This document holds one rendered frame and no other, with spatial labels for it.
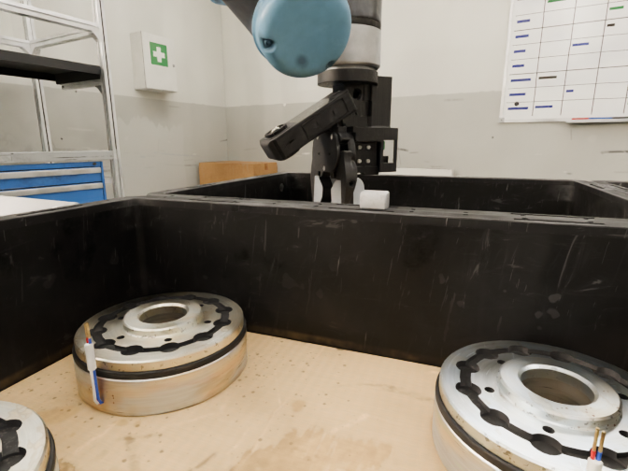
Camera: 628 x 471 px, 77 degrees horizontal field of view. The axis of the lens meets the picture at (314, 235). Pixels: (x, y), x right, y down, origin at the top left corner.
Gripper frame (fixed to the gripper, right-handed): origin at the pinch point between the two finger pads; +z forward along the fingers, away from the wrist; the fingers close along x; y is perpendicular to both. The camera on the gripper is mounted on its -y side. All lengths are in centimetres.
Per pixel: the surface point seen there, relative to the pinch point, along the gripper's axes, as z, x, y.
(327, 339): 1.9, -20.4, -10.0
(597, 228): -7.5, -31.0, 1.0
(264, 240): -5.1, -16.9, -13.5
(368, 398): 2.3, -26.9, -10.4
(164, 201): -7.5, -10.9, -19.8
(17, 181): 4, 168, -71
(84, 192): 12, 185, -48
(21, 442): -0.8, -27.8, -26.4
